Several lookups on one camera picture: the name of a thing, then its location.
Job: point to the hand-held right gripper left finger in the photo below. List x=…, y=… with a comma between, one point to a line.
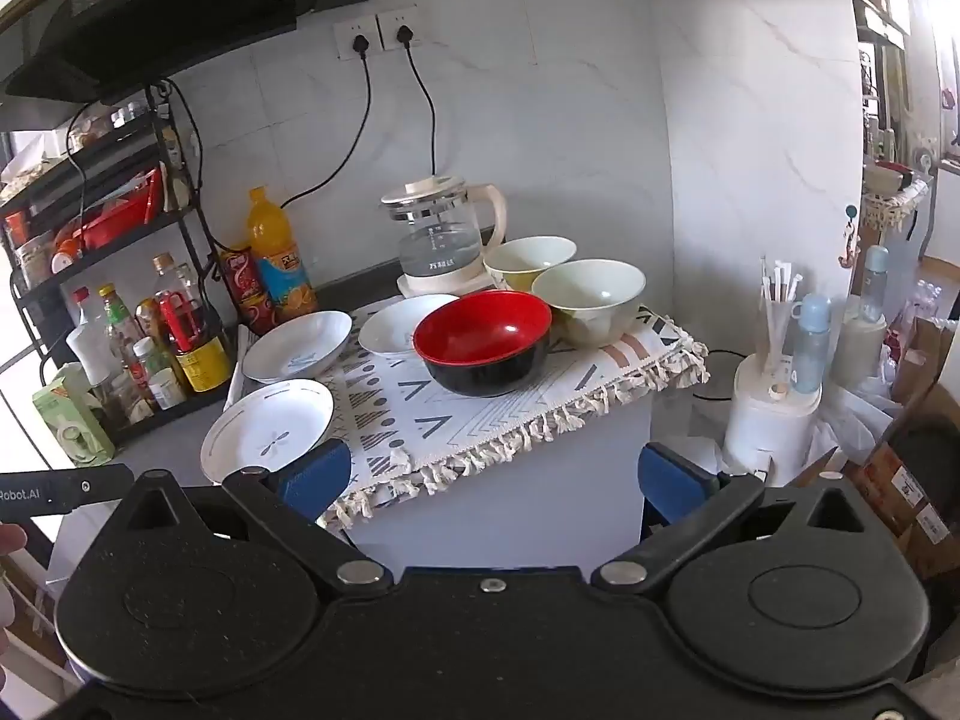
x=315, y=478

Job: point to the white plate crossed utensils print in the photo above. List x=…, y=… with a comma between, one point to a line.
x=262, y=431
x=386, y=330

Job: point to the red drink can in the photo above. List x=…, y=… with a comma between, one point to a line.
x=238, y=274
x=261, y=311

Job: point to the black range hood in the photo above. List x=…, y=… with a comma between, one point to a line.
x=150, y=7

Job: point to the glass electric kettle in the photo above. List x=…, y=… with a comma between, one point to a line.
x=439, y=240

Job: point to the white plate chef hat print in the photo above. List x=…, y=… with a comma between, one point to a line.
x=296, y=345

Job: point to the green carton box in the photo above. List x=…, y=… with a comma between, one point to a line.
x=67, y=420

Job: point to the person's left hand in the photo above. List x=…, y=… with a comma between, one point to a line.
x=10, y=538

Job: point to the white canister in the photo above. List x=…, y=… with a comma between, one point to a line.
x=855, y=349

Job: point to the white cylindrical appliance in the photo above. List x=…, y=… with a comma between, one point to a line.
x=765, y=420

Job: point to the red plastic basin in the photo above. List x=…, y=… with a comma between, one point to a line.
x=124, y=214

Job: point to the bundle of white straws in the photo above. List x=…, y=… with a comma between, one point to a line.
x=776, y=307

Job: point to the cardboard box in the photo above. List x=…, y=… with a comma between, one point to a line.
x=911, y=480

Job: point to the black metal rack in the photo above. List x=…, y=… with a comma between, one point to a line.
x=135, y=238

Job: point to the red and black bowl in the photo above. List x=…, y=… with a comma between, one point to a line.
x=484, y=341

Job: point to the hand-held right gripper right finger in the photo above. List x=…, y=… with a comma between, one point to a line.
x=669, y=481

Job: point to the patterned fringed table cloth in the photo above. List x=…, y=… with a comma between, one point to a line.
x=465, y=420

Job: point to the light blue bottle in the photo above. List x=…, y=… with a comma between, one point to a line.
x=811, y=345
x=874, y=281

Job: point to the orange juice bottle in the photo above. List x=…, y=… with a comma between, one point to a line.
x=279, y=262

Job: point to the white bottle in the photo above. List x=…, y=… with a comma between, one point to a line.
x=88, y=345

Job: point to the white wall socket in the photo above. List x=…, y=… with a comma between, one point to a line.
x=397, y=26
x=352, y=41

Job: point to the cream kettle base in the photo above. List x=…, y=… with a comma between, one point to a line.
x=409, y=286

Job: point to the cream ceramic bowl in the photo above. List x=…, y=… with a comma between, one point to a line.
x=525, y=255
x=592, y=296

